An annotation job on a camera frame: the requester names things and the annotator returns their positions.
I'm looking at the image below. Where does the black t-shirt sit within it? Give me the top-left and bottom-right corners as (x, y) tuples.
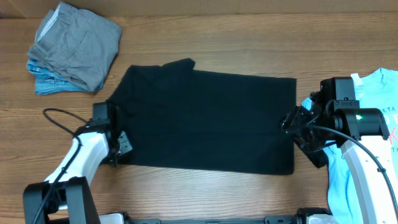
(108, 58), (296, 175)

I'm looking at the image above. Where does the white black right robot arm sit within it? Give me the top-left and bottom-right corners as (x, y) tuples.
(281, 77), (397, 223)

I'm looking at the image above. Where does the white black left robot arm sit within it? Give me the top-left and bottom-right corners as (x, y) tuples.
(23, 102), (131, 224)

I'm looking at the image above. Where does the black garment with white logo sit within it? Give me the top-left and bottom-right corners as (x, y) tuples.
(295, 141), (328, 168)

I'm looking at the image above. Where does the light blue printed t-shirt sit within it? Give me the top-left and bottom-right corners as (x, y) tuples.
(320, 68), (397, 224)

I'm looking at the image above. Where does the folded blue garment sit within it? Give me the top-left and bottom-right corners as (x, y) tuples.
(27, 59), (86, 95)

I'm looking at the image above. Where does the folded grey shirt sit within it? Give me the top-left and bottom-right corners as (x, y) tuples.
(27, 2), (122, 92)

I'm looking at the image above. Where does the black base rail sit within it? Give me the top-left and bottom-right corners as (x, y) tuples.
(125, 215), (297, 224)

